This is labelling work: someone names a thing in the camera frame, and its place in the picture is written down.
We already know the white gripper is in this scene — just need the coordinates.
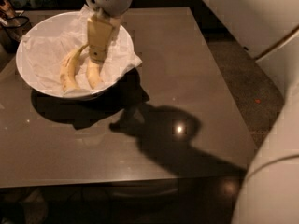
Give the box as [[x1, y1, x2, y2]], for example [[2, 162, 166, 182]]
[[86, 0, 133, 63]]

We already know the yellow banana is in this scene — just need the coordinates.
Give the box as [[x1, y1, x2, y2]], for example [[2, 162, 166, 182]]
[[86, 60, 103, 89], [60, 44, 87, 92]]

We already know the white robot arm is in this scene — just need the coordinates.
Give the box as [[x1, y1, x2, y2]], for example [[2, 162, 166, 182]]
[[113, 0, 299, 224]]

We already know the white bowl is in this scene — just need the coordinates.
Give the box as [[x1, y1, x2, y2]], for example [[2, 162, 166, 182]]
[[15, 10, 135, 101]]

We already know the white paper liner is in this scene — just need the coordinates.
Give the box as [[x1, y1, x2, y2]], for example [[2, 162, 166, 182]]
[[21, 4, 143, 99]]

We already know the brown object at table corner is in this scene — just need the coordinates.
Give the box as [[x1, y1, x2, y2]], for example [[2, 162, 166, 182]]
[[0, 0, 19, 27]]

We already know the black cable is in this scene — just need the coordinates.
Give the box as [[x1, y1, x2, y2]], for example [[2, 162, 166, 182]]
[[0, 10, 31, 44]]

